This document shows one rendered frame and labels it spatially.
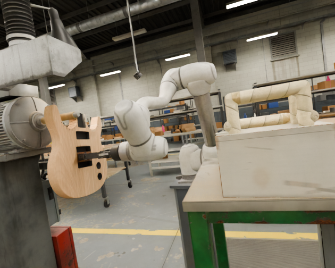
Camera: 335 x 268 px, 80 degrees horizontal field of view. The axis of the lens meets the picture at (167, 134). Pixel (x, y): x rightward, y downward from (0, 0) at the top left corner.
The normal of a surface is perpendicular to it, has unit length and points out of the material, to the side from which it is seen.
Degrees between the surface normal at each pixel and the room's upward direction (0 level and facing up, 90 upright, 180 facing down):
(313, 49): 90
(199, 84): 122
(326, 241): 90
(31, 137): 96
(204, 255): 90
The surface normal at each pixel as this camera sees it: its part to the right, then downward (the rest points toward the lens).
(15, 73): -0.29, 0.09
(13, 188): 0.95, -0.12
